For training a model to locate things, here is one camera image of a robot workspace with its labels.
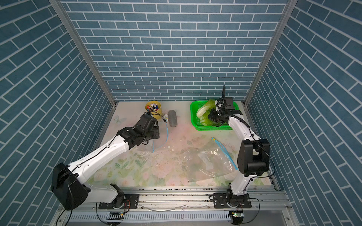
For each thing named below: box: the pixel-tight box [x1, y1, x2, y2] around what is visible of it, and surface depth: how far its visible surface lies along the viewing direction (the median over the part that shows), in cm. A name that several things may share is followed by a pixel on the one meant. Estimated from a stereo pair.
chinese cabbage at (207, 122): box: [199, 114, 217, 127], surface depth 93 cm
